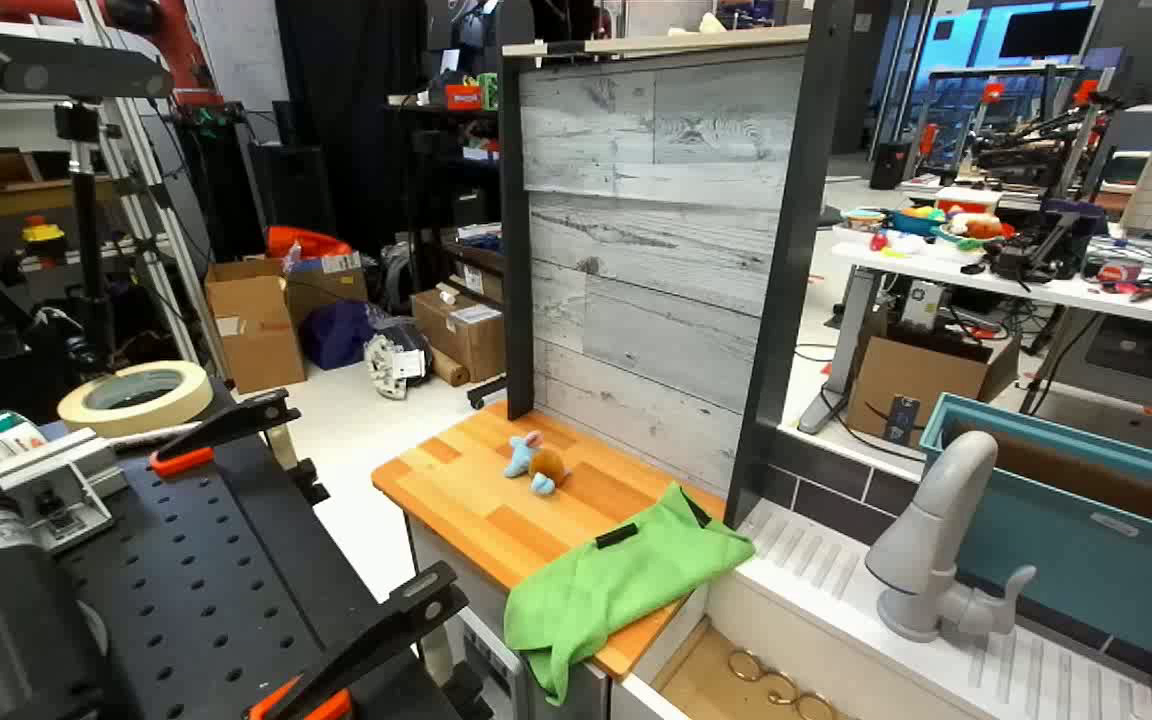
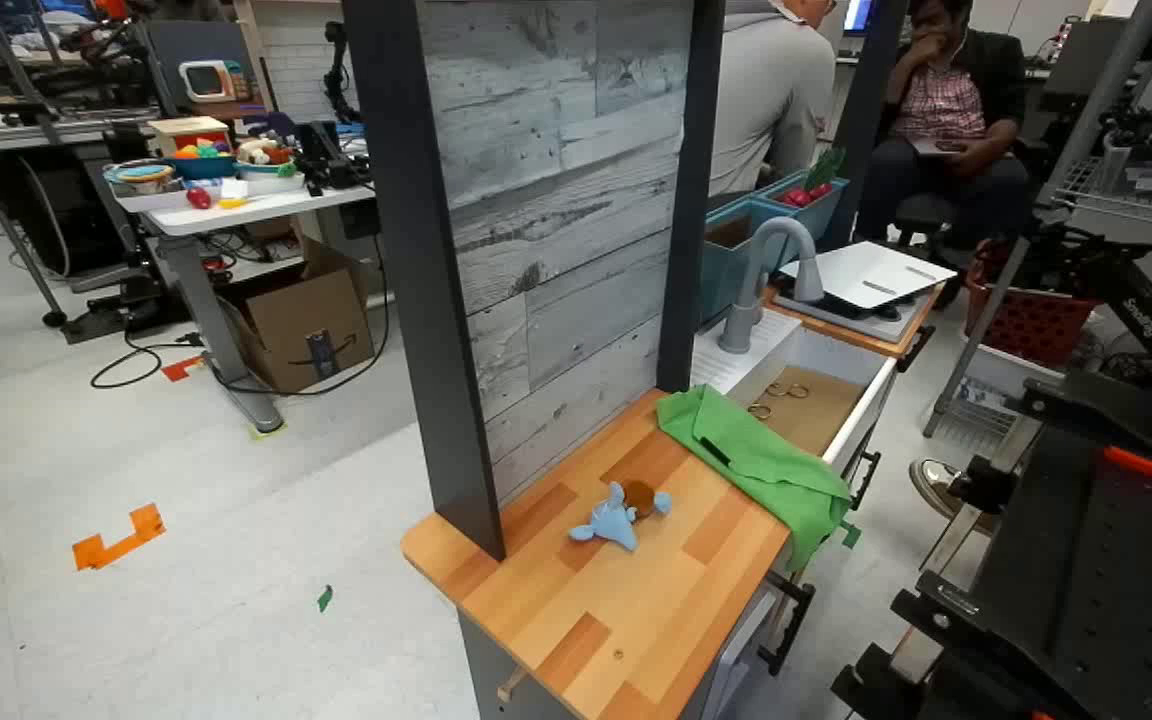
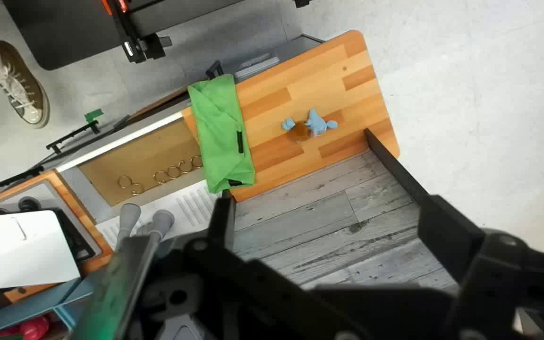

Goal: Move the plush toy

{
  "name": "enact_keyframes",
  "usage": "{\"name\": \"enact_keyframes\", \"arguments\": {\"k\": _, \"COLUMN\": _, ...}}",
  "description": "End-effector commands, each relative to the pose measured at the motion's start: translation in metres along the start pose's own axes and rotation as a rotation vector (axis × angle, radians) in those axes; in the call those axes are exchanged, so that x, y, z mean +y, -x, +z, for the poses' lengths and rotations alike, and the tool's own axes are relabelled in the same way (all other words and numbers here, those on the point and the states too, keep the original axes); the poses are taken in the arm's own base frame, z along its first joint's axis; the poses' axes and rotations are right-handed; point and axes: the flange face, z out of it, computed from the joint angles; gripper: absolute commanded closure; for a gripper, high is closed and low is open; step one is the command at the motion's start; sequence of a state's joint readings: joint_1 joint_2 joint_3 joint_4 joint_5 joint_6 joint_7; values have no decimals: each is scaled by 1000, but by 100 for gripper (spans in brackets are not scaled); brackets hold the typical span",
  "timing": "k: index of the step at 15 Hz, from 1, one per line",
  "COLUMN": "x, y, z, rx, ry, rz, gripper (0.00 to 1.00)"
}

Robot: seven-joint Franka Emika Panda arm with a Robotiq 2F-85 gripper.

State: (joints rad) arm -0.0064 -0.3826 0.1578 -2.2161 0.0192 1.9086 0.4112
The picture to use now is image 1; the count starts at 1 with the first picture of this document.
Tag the small red box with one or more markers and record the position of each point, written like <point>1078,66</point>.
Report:
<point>461,97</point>

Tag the black and orange 3D printer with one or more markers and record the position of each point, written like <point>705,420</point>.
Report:
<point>1028,142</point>

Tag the white toy sink unit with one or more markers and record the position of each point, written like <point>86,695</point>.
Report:
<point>818,585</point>

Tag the black tab on cloth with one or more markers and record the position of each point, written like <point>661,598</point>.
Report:
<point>618,532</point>

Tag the teal plastic bin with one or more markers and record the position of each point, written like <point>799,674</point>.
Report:
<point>1082,547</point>

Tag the wide black frame post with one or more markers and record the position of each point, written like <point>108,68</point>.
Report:
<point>788,266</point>

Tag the cardboard box under table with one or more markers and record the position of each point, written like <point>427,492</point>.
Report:
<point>916,383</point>

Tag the small grey object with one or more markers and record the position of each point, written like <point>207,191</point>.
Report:
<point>535,462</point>

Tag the black camera stand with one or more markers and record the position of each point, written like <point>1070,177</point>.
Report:
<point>86,225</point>

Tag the dark monitor screen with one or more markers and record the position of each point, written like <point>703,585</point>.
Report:
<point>1046,30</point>

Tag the black storage shelf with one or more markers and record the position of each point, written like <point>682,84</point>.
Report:
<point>448,184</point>

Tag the grey plastic faucet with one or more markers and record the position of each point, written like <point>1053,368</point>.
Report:
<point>933,532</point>

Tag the grey wood pattern backdrop panel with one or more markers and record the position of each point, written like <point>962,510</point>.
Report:
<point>656,266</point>

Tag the grey camera bar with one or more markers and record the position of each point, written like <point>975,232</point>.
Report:
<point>56,66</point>

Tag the green cloth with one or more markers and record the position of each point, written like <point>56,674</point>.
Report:
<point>618,585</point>

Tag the dark tile backsplash strip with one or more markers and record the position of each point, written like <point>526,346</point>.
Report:
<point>828,486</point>

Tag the cardboard box with white label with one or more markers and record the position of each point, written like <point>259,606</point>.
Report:
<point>456,337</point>

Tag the white labelled device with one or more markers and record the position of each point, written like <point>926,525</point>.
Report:
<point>18,462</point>

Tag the beige masking tape roll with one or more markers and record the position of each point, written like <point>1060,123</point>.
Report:
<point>183,396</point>

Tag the low cardboard box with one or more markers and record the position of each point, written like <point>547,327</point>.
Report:
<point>328,287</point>

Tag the dark blue bag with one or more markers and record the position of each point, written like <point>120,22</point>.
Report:
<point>336,337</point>

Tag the thin black frame post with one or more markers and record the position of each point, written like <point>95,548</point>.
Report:
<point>519,266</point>

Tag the orange fabric item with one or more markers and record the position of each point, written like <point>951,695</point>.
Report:
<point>300,242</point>

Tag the tall cardboard box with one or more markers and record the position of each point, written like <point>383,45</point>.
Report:
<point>252,327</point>

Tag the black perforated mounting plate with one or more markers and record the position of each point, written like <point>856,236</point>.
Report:
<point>222,572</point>

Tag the white work table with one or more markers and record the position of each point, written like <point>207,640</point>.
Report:
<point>1001,287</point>

